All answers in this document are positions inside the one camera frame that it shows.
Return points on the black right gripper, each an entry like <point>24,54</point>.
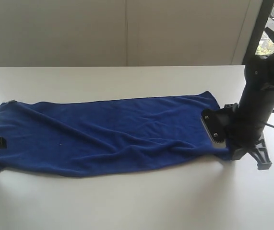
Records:
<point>247,125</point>

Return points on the blue microfibre towel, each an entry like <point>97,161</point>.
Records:
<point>106,137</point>

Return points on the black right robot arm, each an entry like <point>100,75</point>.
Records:
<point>259,72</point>

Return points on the green tree outside window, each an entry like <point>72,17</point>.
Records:
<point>265,47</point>

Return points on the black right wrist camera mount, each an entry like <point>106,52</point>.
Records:
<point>215,123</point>

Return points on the dark window frame post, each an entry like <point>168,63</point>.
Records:
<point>258,29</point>

